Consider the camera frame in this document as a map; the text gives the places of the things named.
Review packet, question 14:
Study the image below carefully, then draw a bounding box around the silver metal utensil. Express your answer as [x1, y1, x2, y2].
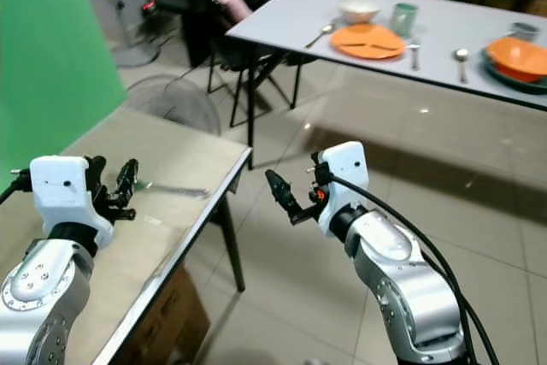
[137, 179, 212, 200]

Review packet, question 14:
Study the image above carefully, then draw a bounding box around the glass top metal table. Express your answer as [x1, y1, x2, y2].
[0, 109, 255, 365]

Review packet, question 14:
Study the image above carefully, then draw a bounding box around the grey floor fan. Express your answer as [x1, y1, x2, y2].
[128, 74, 220, 136]

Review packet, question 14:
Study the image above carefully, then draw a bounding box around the round fan stand base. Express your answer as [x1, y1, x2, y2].
[115, 30, 161, 69]

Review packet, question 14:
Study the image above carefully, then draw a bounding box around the green backdrop screen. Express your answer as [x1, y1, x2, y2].
[0, 0, 129, 197]

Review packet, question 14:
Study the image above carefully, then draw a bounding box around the silver metal spoon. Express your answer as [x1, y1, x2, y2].
[304, 23, 335, 50]
[454, 47, 472, 85]

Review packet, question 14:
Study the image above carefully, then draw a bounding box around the brown cardboard box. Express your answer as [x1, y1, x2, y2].
[109, 267, 212, 365]

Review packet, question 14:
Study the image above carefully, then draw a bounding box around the orange divided plate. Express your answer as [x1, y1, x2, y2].
[328, 23, 408, 62]

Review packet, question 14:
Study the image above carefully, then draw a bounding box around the black folding chair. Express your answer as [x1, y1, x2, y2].
[203, 4, 302, 129]

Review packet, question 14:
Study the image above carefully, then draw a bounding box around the silver metal fork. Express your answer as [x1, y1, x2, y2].
[405, 39, 422, 72]

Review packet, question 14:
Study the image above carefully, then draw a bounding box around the grey folding table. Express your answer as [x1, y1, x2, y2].
[226, 0, 547, 171]

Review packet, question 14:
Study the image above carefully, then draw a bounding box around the white bowl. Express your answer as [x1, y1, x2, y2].
[337, 0, 382, 26]

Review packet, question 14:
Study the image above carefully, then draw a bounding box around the green cup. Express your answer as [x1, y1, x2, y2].
[390, 3, 421, 39]

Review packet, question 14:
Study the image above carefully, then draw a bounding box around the orange bowl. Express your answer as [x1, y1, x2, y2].
[485, 36, 547, 84]

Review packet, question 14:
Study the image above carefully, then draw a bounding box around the grey cup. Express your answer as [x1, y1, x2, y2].
[509, 21, 542, 44]

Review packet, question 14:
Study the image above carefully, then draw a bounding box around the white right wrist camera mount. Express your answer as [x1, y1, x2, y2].
[314, 141, 369, 235]

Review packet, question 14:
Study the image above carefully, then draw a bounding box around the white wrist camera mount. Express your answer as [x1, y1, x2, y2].
[30, 156, 115, 249]
[314, 141, 369, 235]

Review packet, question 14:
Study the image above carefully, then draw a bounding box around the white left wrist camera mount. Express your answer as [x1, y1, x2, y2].
[30, 156, 115, 249]

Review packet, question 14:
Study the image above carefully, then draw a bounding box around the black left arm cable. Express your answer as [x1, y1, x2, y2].
[0, 168, 35, 205]

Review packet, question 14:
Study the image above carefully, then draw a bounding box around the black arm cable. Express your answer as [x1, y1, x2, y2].
[0, 168, 35, 205]
[326, 173, 502, 365]

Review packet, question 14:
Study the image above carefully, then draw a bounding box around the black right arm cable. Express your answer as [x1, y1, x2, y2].
[326, 173, 502, 365]

